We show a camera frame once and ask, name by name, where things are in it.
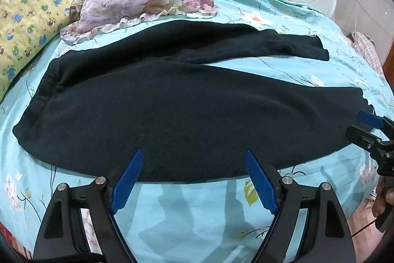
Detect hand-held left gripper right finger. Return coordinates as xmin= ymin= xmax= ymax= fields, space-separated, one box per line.
xmin=244 ymin=148 xmax=358 ymax=263

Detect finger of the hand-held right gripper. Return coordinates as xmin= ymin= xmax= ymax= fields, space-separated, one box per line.
xmin=357 ymin=110 xmax=394 ymax=140
xmin=345 ymin=126 xmax=389 ymax=159

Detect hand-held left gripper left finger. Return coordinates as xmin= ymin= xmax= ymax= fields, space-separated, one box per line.
xmin=33 ymin=147 xmax=145 ymax=263

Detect black pants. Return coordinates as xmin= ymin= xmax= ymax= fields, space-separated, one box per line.
xmin=12 ymin=19 xmax=374 ymax=184

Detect person's right hand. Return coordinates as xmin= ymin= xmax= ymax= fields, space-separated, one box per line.
xmin=371 ymin=176 xmax=394 ymax=219

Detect plaid cloth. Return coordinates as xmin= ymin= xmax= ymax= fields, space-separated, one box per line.
xmin=346 ymin=31 xmax=386 ymax=78

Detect teal floral bed sheet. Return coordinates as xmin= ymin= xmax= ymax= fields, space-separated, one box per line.
xmin=0 ymin=0 xmax=394 ymax=263

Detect yellow cartoon print pillow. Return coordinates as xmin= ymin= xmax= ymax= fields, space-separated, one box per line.
xmin=0 ymin=0 xmax=84 ymax=102

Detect black cable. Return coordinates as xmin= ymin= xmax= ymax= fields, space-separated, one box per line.
xmin=350 ymin=218 xmax=378 ymax=237

